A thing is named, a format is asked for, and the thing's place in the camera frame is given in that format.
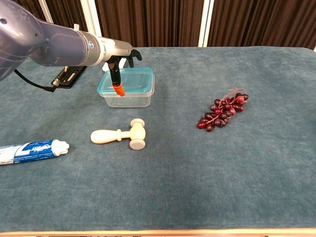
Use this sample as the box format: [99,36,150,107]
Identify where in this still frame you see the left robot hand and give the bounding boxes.
[100,37,143,97]

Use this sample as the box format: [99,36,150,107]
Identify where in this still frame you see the teal plastic lid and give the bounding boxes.
[96,67,155,95]

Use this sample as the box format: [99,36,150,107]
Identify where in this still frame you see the clear plastic container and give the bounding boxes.
[100,74,156,108]

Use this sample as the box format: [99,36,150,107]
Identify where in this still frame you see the black folding stand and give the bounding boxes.
[50,65,87,89]

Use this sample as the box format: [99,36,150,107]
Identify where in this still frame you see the dark brown pleated curtain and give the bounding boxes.
[12,0,316,50]

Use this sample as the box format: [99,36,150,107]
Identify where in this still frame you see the wooden toy mallet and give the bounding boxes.
[90,118,147,151]

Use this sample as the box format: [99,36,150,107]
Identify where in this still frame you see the red plastic grape bunch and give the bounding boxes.
[197,87,249,132]

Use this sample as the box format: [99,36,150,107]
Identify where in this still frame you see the blue white toothpaste tube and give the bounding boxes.
[0,139,70,166]

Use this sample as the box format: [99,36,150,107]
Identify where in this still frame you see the blue velvet tablecloth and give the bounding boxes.
[0,46,316,233]

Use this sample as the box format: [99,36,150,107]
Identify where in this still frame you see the white metal frame post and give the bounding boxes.
[198,0,215,47]
[38,0,54,24]
[80,0,103,38]

